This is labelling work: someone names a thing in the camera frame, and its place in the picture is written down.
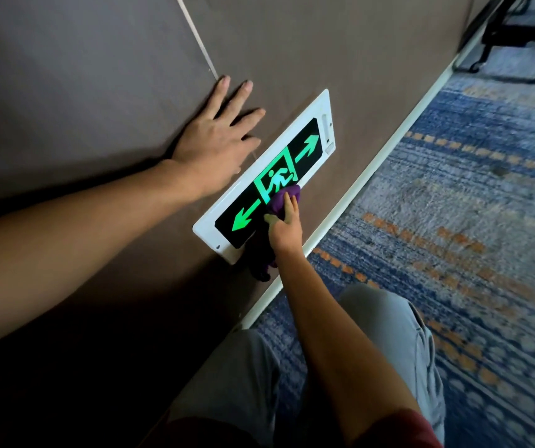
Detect black metal chair frame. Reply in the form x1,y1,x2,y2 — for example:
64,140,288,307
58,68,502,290
454,0,535,85

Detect white skirting board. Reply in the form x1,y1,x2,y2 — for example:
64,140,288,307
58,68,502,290
238,0,507,331

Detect metal wall joint strip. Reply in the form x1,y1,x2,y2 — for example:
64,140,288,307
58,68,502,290
174,0,220,81

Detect person's right forearm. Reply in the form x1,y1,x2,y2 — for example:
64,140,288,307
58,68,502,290
274,247,423,445

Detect purple cleaning cloth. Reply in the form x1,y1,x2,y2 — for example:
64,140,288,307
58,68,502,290
247,184,302,282

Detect person's left hand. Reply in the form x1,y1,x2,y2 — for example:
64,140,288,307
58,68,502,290
170,76,266,198

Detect person's left forearm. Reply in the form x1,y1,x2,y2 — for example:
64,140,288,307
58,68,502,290
0,158,198,361

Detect white-framed green exit sign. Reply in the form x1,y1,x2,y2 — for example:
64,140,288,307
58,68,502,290
193,89,337,266

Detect person's right hand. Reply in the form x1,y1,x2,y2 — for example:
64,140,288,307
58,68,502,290
264,191,304,255

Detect dark red shirt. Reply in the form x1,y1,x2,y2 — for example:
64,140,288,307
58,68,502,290
142,408,443,448

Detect grey trousers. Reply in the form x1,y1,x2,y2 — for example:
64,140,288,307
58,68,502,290
168,283,446,448

